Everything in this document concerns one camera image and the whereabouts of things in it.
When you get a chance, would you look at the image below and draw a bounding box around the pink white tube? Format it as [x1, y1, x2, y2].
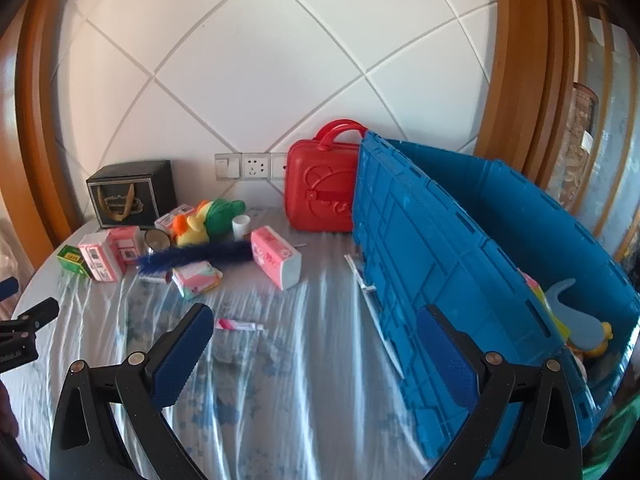
[215, 317, 266, 332]

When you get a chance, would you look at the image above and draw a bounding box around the white wall power socket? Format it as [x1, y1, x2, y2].
[241, 151, 271, 181]

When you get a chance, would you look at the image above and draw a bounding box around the person's left hand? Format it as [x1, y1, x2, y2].
[0, 382, 18, 438]

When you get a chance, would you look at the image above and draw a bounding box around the blue plush toy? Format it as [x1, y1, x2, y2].
[542, 277, 613, 358]

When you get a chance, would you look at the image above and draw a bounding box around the cloth-covered round desktop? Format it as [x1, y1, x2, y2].
[10, 205, 501, 480]

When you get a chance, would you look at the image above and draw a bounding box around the wooden door frame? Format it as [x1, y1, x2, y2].
[0, 0, 96, 271]
[472, 0, 576, 191]

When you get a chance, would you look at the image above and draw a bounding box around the blue feather duster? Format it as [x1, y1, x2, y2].
[136, 240, 253, 281]

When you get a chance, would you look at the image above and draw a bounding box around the pink cardboard box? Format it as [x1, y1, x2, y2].
[78, 232, 123, 283]
[107, 226, 143, 266]

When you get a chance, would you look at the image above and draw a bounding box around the pink pack with white label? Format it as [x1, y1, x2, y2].
[154, 204, 196, 233]

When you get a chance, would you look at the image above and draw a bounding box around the glass cup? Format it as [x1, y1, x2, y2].
[144, 229, 173, 256]

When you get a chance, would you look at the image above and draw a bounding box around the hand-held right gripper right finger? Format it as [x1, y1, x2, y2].
[416, 304, 585, 480]

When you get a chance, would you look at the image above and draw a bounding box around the black gift box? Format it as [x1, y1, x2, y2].
[86, 160, 173, 231]

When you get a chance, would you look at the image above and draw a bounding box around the red hard-shell suitcase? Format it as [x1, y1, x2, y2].
[284, 119, 368, 233]

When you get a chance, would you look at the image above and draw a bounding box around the pink green tissue pack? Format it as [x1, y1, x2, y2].
[171, 260, 224, 301]

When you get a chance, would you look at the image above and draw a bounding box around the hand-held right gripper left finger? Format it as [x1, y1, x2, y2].
[49, 304, 216, 480]

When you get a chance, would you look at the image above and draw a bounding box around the large pink tissue pack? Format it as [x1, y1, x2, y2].
[250, 226, 303, 291]

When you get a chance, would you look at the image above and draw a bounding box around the yellow green plush duck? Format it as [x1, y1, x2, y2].
[170, 199, 247, 247]

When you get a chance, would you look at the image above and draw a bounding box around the blue plastic crate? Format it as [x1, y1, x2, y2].
[351, 130, 640, 478]

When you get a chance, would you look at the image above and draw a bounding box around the green cardboard box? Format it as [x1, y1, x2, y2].
[56, 245, 93, 278]

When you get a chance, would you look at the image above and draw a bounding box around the patterned curtain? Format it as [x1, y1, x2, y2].
[547, 82, 601, 211]

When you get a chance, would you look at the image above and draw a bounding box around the green cloth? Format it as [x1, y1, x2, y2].
[582, 395, 640, 480]

